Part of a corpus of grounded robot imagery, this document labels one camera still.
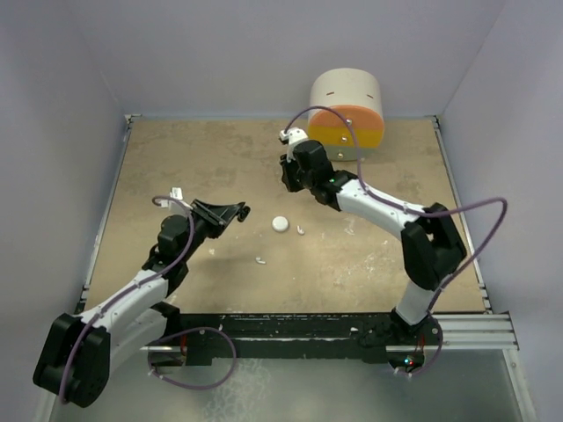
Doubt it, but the aluminium frame rail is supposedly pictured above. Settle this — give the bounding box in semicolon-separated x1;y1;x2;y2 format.
431;116;518;351

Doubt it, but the white round drawer cabinet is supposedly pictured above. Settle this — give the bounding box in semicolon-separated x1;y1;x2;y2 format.
307;68;384;161

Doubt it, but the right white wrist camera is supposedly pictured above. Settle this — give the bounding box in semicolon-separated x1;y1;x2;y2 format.
279;127;309;162

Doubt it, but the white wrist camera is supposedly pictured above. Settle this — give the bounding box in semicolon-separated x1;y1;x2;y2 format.
279;127;309;162
159;187;184;210

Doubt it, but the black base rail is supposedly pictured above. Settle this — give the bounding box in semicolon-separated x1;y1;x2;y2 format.
151;302;443;372

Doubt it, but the white round earbud case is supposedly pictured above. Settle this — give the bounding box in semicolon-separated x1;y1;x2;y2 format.
271;215;289;233

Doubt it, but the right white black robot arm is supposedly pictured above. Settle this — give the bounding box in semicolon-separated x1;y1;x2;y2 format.
280;138;467;344

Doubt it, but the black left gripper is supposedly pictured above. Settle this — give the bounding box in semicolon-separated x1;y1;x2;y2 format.
179;199;238;262

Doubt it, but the black round earbud case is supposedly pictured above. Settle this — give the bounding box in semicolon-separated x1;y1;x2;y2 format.
237;206;251;222

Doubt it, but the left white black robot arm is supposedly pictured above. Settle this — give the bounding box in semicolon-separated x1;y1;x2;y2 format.
33;195;250;408

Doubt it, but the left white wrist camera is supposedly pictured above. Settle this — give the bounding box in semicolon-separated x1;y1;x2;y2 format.
159;187;184;210

